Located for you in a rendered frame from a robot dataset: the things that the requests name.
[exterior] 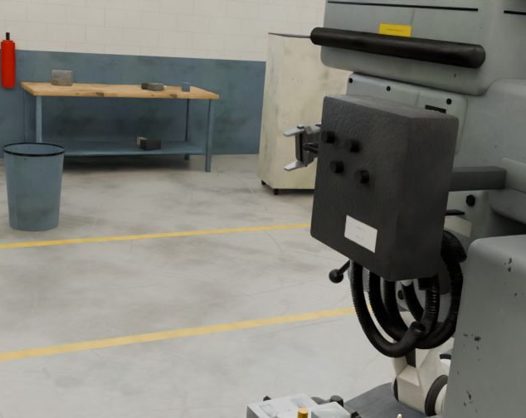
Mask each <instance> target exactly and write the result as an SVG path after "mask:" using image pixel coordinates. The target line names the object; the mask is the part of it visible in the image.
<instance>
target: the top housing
mask: <svg viewBox="0 0 526 418"><path fill-rule="evenodd" d="M323 27H327V28H334V29H341V30H342V29H343V30H350V31H357V32H371V33H379V34H387V35H394V36H409V37H416V38H423V39H431V40H438V41H453V42H462V43H468V44H469V43H470V44H476V45H481V46H482V47H483V48H484V49H485V61H484V63H483V64H482V66H481V67H479V68H478V69H471V68H467V67H466V68H465V67H459V66H449V65H444V64H438V63H433V62H428V61H417V60H412V59H405V58H400V57H394V56H384V55H378V54H373V53H367V52H361V51H350V50H345V49H339V48H334V47H328V46H321V51H320V60H321V61H322V63H323V64H324V65H325V66H327V67H331V68H335V69H340V70H347V71H352V72H357V73H361V74H365V75H373V76H377V77H382V78H387V79H391V80H399V81H403V82H407V83H412V84H417V85H424V86H429V87H433V88H437V89H443V90H450V91H455V92H459V93H463V94H468V95H476V96H481V95H483V94H484V93H485V92H486V91H487V89H488V88H489V87H490V85H491V84H492V83H493V82H494V81H495V80H497V79H519V80H526V0H325V8H324V24H323Z"/></svg>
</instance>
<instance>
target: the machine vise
mask: <svg viewBox="0 0 526 418"><path fill-rule="evenodd" d="M312 406H318V404H316V403H315V402H314V401H313V400H312V399H311V398H309V397H308V396H307V395H306V394H305V393H300V394H296V395H292V396H285V397H281V398H276V399H272V400H268V401H261V402H257V403H253V404H249V405H247V408H246V418H275V416H276V415H279V414H283V413H286V412H290V411H297V410H298V409H299V408H309V407H312Z"/></svg>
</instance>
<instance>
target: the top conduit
mask: <svg viewBox="0 0 526 418"><path fill-rule="evenodd" d="M310 40H311V41H312V43H313V44H315V45H318V46H328V47H334V48H339V49H345V50H350V51H361V52H367V53H373V54H378V55H384V56H394V57H400V58H405V59H412V60H417V61H428V62H433V63H438V64H444V65H449V66H459V67H465V68H466V67H467V68H471V69H478V68H479V67H481V66H482V64H483V63H484V61H485V49H484V48H483V47H482V46H481V45H476V44H470V43H469V44H468V43H462V42H453V41H438V40H431V39H423V38H416V37H409V36H394V35H387V34H379V33H371V32H357V31H350V30H343V29H342V30H341V29H334V28H327V27H315V28H314V29H313V30H312V31H311V33H310Z"/></svg>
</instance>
